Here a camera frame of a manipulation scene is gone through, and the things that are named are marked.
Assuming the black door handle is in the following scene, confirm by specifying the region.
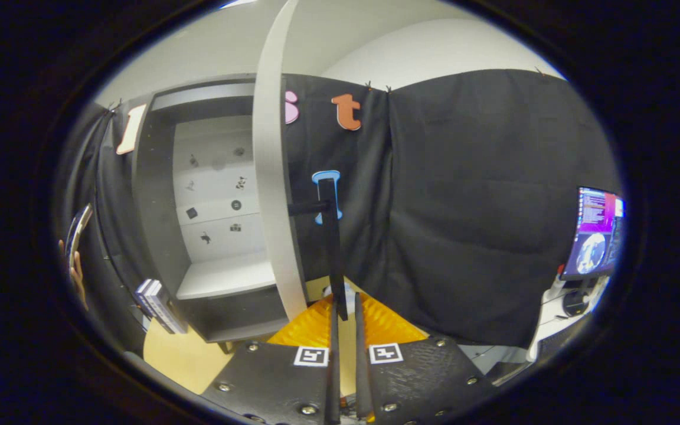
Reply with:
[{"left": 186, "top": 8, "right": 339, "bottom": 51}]
[{"left": 288, "top": 177, "right": 349, "bottom": 322}]

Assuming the smartphone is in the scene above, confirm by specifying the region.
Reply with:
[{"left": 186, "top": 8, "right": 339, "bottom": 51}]
[{"left": 64, "top": 203, "right": 94, "bottom": 273}]

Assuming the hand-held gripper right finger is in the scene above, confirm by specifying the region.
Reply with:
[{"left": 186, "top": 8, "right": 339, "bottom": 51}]
[{"left": 354, "top": 292, "right": 497, "bottom": 425}]

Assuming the white cabinet door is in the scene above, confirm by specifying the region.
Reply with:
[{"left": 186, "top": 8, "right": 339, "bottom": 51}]
[{"left": 251, "top": 0, "right": 308, "bottom": 322}]

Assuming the white desk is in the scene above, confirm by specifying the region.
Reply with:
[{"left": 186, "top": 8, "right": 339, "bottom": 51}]
[{"left": 526, "top": 277, "right": 612, "bottom": 362}]

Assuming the grey cabinet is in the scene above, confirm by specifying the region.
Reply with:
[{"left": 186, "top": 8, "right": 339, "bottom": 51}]
[{"left": 130, "top": 74, "right": 293, "bottom": 355}]

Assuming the computer monitor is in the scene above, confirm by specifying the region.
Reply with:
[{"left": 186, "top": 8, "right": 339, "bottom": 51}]
[{"left": 558, "top": 186, "right": 627, "bottom": 281}]

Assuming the light grey book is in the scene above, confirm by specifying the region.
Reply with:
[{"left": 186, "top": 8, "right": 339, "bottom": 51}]
[{"left": 148, "top": 279, "right": 188, "bottom": 335}]

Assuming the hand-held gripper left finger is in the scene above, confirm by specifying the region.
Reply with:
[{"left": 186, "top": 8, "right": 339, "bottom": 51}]
[{"left": 201, "top": 293, "right": 342, "bottom": 425}]

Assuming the white blue tube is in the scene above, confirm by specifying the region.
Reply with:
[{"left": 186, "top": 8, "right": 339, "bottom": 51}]
[{"left": 322, "top": 282, "right": 357, "bottom": 305}]

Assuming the black backdrop cloth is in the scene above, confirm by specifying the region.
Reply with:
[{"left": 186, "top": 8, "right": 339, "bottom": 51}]
[{"left": 57, "top": 68, "right": 621, "bottom": 349}]

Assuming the black monitor stand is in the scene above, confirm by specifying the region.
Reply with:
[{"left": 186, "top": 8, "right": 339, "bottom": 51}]
[{"left": 561, "top": 277, "right": 594, "bottom": 319}]

